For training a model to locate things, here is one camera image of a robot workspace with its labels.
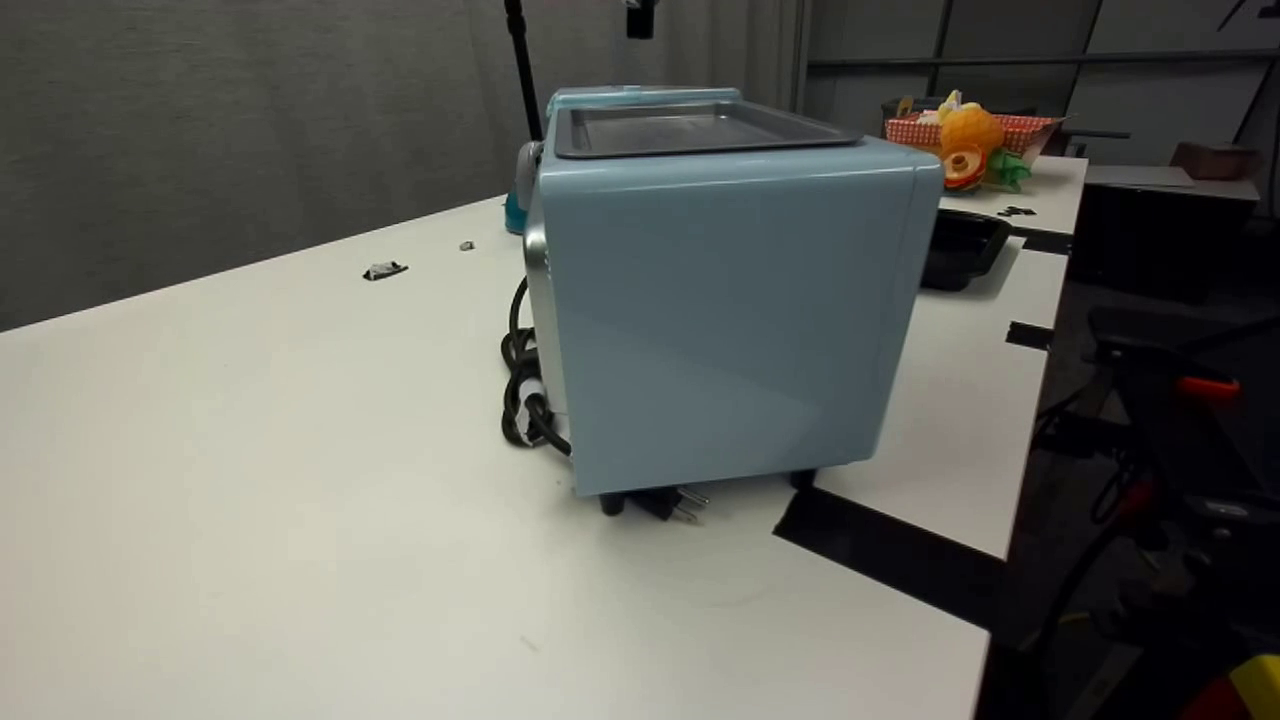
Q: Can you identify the black station power cord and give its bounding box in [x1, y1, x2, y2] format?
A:
[497, 276, 709, 529]

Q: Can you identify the pink fruit bowl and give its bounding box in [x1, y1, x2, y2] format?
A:
[881, 109, 1067, 186]

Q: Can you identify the brown bowl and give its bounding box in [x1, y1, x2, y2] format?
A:
[1170, 136, 1264, 185]

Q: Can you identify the red handled tool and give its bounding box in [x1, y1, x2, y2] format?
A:
[1170, 372, 1247, 408]

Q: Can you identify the orange toy fruit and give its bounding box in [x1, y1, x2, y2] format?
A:
[938, 105, 1009, 158]

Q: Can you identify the black ribbed plastic tray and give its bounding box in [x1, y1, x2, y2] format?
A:
[915, 209, 1015, 297]

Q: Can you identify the black tripod pole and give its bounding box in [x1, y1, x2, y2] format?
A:
[499, 0, 552, 142]

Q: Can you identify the light blue breakfast station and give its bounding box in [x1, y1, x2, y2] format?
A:
[516, 83, 948, 518]

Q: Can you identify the black tape strip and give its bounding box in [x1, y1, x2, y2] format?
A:
[1004, 316, 1062, 355]
[769, 483, 1009, 630]
[1011, 225, 1078, 259]

